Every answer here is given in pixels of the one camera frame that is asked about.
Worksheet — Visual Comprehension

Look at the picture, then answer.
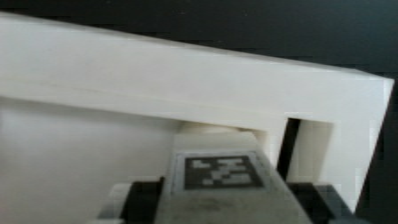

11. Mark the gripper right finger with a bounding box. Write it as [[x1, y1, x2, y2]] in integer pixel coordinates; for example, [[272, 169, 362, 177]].
[[288, 183, 371, 224]]

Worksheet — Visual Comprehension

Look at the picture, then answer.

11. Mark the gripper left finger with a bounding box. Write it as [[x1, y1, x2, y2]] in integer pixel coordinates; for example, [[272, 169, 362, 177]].
[[87, 178, 163, 224]]

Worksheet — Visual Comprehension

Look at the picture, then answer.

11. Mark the white table leg with tag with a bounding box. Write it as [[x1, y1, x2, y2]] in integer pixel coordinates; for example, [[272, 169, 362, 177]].
[[154, 122, 312, 224]]

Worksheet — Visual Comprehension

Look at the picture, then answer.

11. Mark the white square tabletop part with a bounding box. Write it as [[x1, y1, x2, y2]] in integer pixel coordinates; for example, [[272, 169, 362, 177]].
[[0, 12, 394, 224]]

